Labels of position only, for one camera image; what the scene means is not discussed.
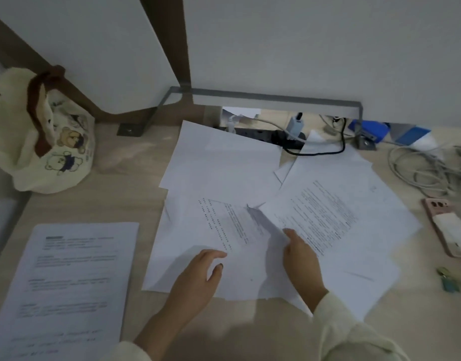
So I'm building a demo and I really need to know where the white charger plug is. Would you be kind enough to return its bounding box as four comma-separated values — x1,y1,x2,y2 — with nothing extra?
320,115,348,135

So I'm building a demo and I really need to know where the white plug with cable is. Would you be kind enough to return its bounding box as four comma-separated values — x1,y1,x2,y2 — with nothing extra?
226,114,291,135

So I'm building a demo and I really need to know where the cream bear print tote bag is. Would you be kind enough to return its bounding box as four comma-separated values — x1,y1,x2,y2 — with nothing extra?
0,65,96,195

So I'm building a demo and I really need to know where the small white paper sheet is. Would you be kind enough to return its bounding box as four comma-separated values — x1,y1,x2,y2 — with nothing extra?
273,129,330,185

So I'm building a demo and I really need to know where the green key charm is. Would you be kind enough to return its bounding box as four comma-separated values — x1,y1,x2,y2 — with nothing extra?
436,266,461,294

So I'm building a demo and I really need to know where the pale blue plug adapter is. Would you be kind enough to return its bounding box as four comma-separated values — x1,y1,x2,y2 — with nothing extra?
286,112,305,139

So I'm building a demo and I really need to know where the black power strip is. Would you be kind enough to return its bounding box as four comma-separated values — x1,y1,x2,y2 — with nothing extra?
215,125,307,151

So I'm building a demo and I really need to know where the person's left forearm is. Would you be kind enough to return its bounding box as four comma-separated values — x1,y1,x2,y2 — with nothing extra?
114,307,195,361

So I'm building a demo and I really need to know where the blue and white packet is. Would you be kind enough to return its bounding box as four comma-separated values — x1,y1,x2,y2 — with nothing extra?
390,123,443,150

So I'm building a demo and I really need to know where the pink phone with white patch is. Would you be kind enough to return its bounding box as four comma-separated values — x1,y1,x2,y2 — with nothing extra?
421,198,461,258

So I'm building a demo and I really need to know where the person's left hand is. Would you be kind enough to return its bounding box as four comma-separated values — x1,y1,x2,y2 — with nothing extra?
166,249,228,317

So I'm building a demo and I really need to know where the large printed paper sheet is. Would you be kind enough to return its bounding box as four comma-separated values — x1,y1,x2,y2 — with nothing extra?
258,146,423,260

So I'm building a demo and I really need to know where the black cable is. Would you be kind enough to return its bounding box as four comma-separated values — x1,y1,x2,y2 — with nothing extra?
282,116,346,157

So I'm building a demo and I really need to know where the person's right hand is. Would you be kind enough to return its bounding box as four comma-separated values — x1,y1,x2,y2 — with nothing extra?
282,228,329,309

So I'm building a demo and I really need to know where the grey metal bracket frame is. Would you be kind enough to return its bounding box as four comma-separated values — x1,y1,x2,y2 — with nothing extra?
117,86,377,151

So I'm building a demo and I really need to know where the person's right forearm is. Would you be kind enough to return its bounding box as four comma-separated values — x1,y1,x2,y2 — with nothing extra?
312,291,409,361

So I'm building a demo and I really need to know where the bundle of white cables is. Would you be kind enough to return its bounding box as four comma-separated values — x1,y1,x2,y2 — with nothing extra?
388,143,461,199

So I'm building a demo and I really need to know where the stack of printed papers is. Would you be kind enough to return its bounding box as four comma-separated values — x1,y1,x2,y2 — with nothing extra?
0,222,140,361

